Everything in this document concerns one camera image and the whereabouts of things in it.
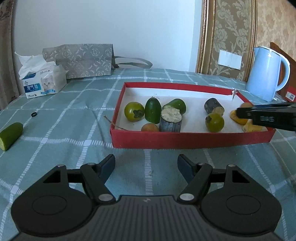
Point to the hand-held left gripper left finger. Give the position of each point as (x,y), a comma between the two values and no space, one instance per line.
(107,166)

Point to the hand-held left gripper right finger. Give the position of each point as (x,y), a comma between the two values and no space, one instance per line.
(185,166)

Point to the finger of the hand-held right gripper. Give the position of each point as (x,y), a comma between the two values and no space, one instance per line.
(277,105)
(245,113)

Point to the small round orange fruit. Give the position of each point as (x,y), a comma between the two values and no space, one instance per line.
(149,128)
(246,104)

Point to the yellow mango piece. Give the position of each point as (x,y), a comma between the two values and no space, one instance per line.
(235,118)

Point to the red shallow box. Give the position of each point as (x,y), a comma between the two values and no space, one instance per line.
(185,139)

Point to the green persimmon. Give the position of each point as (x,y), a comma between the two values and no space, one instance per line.
(131,111)
(216,124)

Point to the dark sugarcane piece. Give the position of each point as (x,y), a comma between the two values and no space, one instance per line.
(212,105)

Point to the grey sugarcane piece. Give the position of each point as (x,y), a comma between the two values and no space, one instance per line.
(170,124)

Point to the green cucumber end piece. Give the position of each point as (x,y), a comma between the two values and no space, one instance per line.
(152,111)

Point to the red packet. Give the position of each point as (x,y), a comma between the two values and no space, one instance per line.
(291,91)

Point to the light blue kettle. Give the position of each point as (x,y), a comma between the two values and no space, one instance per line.
(263,74)

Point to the brown wooden chair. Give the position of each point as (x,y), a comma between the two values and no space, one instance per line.
(291,62)

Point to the thin brown twig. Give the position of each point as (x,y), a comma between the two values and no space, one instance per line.
(108,120)

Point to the green checkered tablecloth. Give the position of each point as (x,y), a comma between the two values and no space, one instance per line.
(69,139)

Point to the gold framed wallpaper panel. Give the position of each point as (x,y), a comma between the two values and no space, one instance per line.
(204,34)

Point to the white tissue pack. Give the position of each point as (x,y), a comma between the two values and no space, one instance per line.
(46,83)

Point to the grey patterned bag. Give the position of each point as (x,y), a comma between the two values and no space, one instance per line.
(81,60)

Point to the beige floral curtain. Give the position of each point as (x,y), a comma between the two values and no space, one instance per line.
(7,58)

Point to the white wall switch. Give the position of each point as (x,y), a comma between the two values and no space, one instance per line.
(230,59)

